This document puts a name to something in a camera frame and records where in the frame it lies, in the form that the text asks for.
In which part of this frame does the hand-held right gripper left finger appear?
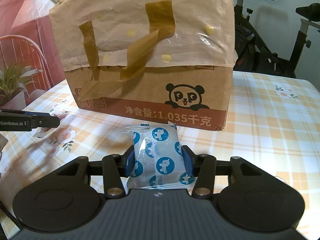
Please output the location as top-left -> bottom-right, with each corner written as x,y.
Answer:
51,146 -> 136,199

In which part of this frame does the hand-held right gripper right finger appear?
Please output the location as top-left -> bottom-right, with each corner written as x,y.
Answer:
182,145 -> 267,198

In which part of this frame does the white blue-printed snack packet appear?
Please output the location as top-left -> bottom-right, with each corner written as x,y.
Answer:
124,121 -> 198,190

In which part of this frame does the plastic-lined cardboard box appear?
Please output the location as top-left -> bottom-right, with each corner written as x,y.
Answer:
49,0 -> 237,132

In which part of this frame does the orange checkered tablecloth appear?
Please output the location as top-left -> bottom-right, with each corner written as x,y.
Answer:
0,71 -> 320,220

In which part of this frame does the black exercise bike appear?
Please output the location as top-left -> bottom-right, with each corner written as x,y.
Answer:
231,0 -> 320,79

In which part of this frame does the black cable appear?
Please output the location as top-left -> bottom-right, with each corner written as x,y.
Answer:
0,199 -> 24,233

